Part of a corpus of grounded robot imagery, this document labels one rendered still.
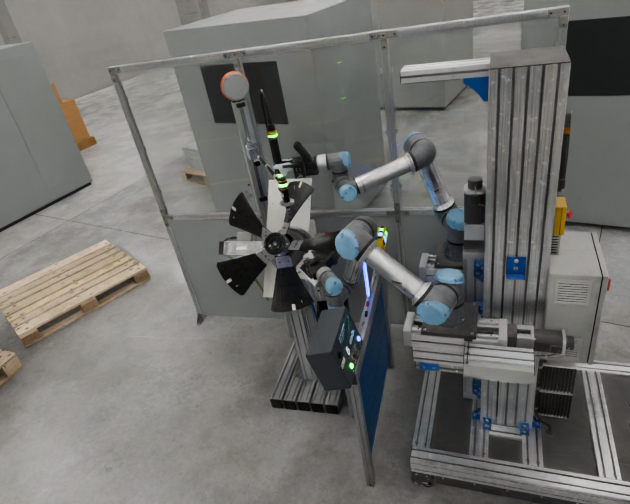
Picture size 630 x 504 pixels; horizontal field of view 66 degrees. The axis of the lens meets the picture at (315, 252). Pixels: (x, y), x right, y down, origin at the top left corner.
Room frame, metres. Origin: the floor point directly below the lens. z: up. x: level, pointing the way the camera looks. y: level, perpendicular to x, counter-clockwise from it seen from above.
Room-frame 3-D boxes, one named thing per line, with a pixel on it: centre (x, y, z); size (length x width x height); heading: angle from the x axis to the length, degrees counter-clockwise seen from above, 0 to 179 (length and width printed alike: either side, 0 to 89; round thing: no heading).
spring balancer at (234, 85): (2.90, 0.27, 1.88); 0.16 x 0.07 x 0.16; 105
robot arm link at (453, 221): (2.06, -0.72, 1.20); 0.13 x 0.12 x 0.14; 3
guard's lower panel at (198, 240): (2.87, -0.17, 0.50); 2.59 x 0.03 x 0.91; 70
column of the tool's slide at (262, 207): (2.90, 0.27, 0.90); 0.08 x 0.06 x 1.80; 105
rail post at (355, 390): (1.58, -0.06, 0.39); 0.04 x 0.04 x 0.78; 70
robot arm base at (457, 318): (1.60, -0.52, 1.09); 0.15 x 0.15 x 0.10
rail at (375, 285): (1.98, -0.21, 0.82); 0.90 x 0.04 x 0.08; 160
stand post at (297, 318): (2.35, 0.18, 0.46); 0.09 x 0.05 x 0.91; 70
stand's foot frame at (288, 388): (2.43, 0.15, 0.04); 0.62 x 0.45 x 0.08; 160
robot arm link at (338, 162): (2.15, -0.19, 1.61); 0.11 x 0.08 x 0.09; 80
